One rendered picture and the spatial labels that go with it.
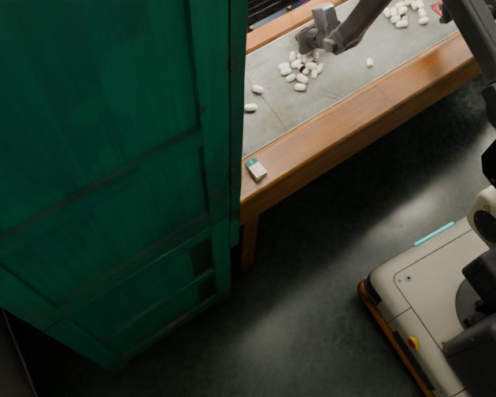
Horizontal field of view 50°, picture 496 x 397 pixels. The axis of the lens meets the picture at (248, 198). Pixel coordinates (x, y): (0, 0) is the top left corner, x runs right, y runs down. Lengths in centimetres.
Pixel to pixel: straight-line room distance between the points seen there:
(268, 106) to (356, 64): 33
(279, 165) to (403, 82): 48
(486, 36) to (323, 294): 132
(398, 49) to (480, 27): 71
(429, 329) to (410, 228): 56
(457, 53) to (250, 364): 130
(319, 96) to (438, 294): 82
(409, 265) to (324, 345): 45
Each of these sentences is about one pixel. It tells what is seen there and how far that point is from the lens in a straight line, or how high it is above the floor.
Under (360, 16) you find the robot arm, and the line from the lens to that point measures 144.
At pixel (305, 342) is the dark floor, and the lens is 214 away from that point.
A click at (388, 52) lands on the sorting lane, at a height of 74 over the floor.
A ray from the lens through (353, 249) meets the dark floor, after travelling 227.
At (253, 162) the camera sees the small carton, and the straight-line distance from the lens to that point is 149.
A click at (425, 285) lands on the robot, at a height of 28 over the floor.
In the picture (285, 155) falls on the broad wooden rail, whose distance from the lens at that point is 153.
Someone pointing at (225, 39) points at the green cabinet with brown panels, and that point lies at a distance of 80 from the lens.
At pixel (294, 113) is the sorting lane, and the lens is 164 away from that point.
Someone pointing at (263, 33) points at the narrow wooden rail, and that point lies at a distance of 178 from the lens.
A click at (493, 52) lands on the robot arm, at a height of 129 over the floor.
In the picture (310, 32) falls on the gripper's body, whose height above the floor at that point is 85.
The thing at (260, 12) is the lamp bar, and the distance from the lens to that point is 142.
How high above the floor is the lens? 210
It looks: 65 degrees down
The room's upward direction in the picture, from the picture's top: 4 degrees clockwise
